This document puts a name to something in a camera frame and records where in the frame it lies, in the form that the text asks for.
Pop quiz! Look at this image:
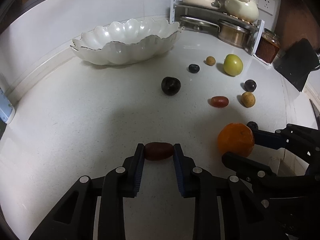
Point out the white wall socket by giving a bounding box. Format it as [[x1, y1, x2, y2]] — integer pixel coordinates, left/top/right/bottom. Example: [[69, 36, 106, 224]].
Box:
[[258, 0, 275, 15]]

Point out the orange mandarin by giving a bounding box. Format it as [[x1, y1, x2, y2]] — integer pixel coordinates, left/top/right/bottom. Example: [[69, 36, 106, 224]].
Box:
[[217, 123, 254, 158]]

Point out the white blue lotion bottle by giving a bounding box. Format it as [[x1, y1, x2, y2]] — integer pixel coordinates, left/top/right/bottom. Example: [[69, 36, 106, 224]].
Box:
[[0, 88, 16, 124]]

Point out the small brown longan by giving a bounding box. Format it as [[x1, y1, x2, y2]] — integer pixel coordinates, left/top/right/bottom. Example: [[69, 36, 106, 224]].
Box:
[[206, 56, 216, 66]]

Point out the white scalloped porcelain bowl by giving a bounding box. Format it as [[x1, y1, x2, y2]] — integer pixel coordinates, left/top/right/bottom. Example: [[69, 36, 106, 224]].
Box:
[[71, 18, 184, 66]]

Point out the dark plum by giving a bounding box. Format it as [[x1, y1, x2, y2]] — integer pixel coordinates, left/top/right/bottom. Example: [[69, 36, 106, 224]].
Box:
[[161, 77, 181, 96]]

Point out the white metal kitchen rack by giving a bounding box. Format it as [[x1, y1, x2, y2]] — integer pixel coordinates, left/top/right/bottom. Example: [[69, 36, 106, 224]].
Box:
[[169, 0, 265, 55]]

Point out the green apple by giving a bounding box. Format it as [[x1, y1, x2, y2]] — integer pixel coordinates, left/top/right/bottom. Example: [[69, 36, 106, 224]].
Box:
[[223, 54, 243, 76]]

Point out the glass jar red sauce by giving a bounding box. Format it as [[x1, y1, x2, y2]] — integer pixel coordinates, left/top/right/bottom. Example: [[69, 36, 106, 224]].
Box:
[[255, 28, 280, 63]]

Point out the dark red jujube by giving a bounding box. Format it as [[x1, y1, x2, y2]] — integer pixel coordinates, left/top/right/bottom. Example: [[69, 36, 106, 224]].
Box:
[[144, 142, 174, 161]]

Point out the black cutting board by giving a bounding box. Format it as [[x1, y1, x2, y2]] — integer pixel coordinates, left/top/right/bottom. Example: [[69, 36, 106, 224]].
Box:
[[272, 38, 319, 92]]

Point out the red cherry tomato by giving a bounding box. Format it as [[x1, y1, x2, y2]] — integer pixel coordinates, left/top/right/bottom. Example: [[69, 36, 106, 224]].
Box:
[[210, 96, 229, 108]]

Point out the steel pan lid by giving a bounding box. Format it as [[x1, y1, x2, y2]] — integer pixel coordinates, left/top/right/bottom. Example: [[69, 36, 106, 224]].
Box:
[[180, 15, 221, 34]]

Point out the dark purple grape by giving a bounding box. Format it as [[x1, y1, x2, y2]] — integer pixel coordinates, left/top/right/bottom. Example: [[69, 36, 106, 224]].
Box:
[[244, 80, 257, 93]]

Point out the cream teapot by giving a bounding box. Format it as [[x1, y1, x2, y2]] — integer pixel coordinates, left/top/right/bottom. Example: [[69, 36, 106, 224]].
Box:
[[220, 0, 259, 23]]

